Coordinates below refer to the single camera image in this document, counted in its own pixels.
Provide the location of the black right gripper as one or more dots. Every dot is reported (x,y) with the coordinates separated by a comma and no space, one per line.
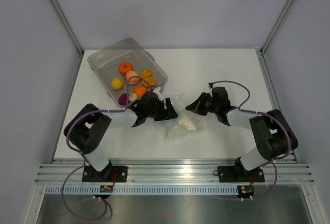
(197,106)

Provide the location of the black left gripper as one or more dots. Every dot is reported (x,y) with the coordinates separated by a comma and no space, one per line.
(168,113)

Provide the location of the clear zip top bag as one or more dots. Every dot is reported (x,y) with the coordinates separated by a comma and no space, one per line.
(176,131)

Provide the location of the white fake daikon radish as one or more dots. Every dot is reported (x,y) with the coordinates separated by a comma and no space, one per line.
(187,123)

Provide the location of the orange fake orange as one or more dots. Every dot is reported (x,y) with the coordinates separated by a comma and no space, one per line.
(140,91)

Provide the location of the yellow-orange fake pretzel cluster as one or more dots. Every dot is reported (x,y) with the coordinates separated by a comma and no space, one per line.
(147,78)

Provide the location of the pink fake peach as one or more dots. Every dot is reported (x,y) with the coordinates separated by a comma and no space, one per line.
(132,77)

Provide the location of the purple fake fruit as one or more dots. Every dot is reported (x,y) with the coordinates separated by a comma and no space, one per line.
(123,99)

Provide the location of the clear grey plastic container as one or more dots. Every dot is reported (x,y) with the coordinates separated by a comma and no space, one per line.
(105,64)

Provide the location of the yellow fake pear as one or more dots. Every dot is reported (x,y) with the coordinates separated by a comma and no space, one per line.
(117,84)

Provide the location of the red-orange fake pepper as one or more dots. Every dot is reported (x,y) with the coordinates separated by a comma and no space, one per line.
(125,67)

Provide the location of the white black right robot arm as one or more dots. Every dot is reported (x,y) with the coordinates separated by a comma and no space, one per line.
(272,134)

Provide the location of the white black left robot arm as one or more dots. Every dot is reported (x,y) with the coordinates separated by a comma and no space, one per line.
(85,132)

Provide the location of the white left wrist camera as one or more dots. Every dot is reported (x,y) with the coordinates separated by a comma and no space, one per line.
(158,91)

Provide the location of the black right mount plate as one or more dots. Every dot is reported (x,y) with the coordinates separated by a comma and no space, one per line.
(235,174)

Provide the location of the black mount plate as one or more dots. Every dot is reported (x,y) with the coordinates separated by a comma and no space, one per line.
(235,174)
(117,174)

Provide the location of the black left mount plate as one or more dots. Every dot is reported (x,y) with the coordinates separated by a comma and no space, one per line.
(117,174)

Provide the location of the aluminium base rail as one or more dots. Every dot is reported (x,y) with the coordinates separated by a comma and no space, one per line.
(174,171)

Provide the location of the white slotted cable duct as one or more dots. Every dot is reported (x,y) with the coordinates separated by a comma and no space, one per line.
(139,190)

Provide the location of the left aluminium frame post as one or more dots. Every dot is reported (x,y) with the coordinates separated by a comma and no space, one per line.
(59,12)

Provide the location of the aluminium frame post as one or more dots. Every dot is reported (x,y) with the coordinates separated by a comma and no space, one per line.
(59,12)
(275,28)

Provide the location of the right aluminium frame post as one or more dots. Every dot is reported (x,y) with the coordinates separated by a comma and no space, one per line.
(275,28)

